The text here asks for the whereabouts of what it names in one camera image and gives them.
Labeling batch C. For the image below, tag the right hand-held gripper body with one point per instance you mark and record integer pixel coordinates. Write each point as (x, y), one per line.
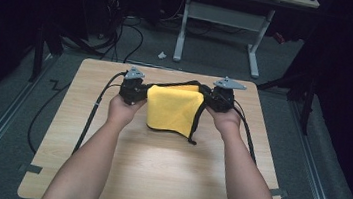
(223, 96)

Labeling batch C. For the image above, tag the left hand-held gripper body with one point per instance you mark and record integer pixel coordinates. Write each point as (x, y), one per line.
(132, 87)

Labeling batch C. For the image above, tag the yellow and grey cloth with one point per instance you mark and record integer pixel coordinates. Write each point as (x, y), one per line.
(173, 107)

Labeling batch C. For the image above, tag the person's right hand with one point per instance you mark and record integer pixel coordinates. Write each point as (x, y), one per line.
(225, 120)

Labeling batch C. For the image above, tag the person's left hand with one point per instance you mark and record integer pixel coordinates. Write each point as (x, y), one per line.
(123, 110)

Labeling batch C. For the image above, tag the crumpled white paper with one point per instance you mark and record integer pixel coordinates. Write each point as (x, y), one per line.
(162, 55)

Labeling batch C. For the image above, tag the white-legged desk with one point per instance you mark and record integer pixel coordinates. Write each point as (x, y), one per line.
(227, 16)

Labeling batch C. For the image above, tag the red object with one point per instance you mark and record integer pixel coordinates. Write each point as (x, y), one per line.
(279, 37)

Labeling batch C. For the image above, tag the black stand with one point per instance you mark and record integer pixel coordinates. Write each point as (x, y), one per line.
(306, 101)
(38, 53)

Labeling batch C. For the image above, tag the grey tape strip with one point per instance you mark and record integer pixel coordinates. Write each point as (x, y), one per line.
(278, 192)

